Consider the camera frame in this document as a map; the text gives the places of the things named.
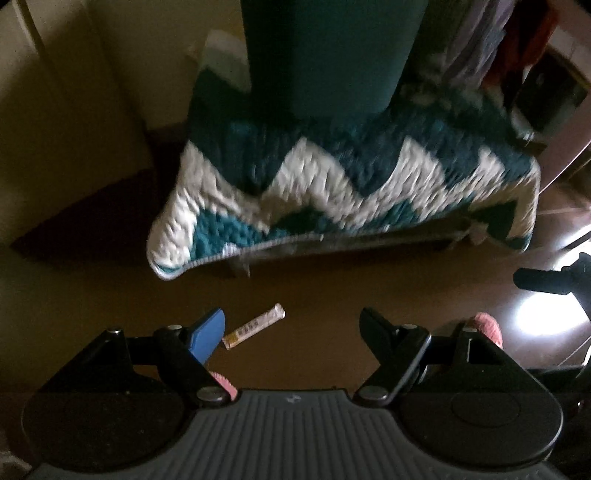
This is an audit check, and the teal white zigzag rug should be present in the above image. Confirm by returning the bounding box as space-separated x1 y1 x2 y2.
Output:
146 69 541 280

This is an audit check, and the teal trash bin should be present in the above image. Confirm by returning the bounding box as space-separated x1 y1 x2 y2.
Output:
240 0 428 119

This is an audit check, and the small beige snack stick wrapper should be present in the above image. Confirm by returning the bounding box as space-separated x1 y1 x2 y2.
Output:
222 303 286 350

